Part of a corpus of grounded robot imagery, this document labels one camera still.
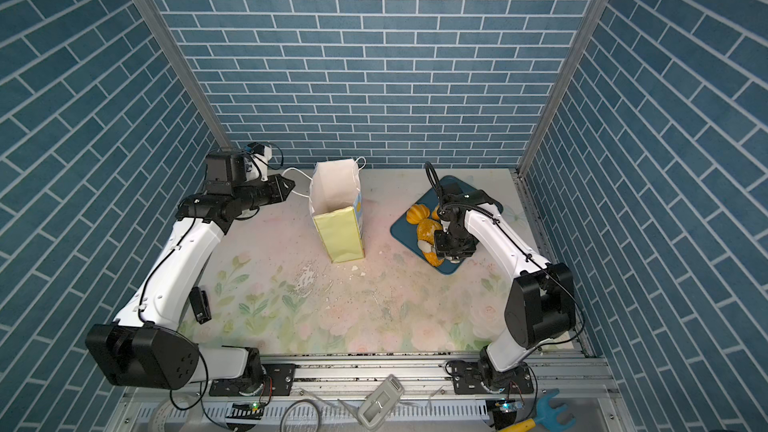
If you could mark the blue yellow toy wrench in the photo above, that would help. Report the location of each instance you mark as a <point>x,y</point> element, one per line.
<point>553,419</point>

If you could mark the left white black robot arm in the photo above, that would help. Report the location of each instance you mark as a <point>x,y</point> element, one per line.
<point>142,346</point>

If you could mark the large sesame oval bread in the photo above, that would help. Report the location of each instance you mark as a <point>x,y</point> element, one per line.
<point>426,231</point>

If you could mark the white paper gift bag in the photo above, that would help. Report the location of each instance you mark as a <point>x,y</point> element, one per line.
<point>336,206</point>

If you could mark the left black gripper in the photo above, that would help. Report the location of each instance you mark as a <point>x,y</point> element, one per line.
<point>278,192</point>

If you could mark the black clip on table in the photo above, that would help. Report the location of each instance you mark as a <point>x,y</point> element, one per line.
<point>200,305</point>

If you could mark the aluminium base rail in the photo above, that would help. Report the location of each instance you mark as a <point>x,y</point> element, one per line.
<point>441,392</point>

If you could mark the grey plastic handheld device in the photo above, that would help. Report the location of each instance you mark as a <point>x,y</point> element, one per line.
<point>372,413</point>

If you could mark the round ridged bun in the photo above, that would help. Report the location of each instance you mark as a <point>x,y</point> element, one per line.
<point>417,213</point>

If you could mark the clear tape roll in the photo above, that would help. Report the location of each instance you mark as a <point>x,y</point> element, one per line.
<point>167,417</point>

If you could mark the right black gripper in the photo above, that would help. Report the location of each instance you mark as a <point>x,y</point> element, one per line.
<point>464,251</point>

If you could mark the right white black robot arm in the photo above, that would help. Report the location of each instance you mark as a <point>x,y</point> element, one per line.
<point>541,306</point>

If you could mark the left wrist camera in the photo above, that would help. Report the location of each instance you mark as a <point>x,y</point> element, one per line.
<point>256,158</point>

